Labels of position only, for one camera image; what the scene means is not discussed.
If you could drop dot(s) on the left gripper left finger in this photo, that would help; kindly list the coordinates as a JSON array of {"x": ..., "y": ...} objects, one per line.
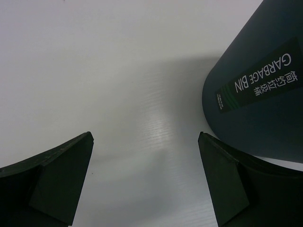
[{"x": 44, "y": 190}]

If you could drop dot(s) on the dark round waste bin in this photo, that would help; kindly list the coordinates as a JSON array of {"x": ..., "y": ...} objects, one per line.
[{"x": 253, "y": 96}]

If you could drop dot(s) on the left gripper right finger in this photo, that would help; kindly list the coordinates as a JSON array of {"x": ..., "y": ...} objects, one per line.
[{"x": 247, "y": 191}]

